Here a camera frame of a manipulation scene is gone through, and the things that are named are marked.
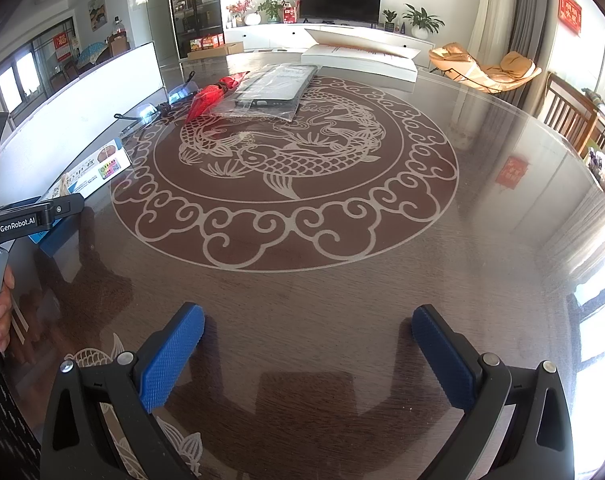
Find white printed box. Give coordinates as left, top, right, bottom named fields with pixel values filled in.
left=45, top=139, right=132, bottom=201

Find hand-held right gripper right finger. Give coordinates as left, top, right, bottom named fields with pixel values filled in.
left=411, top=304, right=576, bottom=480

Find large green potted plant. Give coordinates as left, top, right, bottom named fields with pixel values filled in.
left=403, top=4, right=446, bottom=40

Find large white flat box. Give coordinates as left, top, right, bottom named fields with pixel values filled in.
left=301, top=27, right=419, bottom=82

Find red packet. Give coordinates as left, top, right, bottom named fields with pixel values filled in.
left=185, top=74, right=248, bottom=122

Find grey and white curtain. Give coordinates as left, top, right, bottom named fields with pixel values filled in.
left=457, top=0, right=551, bottom=116

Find white board panel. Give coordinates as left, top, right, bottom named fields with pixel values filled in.
left=0, top=42, right=167, bottom=211

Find red wall hanging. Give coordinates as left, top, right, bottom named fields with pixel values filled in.
left=559, top=0, right=582, bottom=36

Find cardboard box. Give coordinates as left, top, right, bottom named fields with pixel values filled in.
left=186, top=42, right=244, bottom=60

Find red flower arrangement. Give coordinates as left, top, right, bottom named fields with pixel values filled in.
left=226, top=0, right=256, bottom=28

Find black television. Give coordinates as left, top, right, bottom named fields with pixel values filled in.
left=298, top=0, right=383, bottom=25

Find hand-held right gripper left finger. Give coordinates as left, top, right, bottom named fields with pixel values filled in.
left=41, top=301, right=206, bottom=480

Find wooden chair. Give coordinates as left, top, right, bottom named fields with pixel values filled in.
left=543, top=72, right=605, bottom=161

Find framed wall painting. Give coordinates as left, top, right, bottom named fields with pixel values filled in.
left=87, top=0, right=106, bottom=31

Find white television console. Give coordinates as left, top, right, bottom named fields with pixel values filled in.
left=223, top=22, right=433, bottom=68

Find orange packages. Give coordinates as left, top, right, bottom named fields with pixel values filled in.
left=188, top=34, right=224, bottom=52

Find person's left hand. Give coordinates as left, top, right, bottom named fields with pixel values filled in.
left=0, top=264, right=16, bottom=357

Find orange lounge chair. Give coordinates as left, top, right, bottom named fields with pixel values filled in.
left=429, top=42, right=543, bottom=93

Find leafy green potted plant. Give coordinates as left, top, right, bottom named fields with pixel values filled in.
left=257, top=0, right=286, bottom=24

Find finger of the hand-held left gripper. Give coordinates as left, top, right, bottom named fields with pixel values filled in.
left=47, top=194, right=86, bottom=231

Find clear bag with dark item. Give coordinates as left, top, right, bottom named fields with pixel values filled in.
left=210, top=64, right=319, bottom=122

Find blue patterned cloth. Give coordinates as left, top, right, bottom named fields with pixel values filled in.
left=77, top=42, right=106, bottom=63

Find black glass cabinet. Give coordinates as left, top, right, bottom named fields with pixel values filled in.
left=166, top=0, right=226, bottom=61

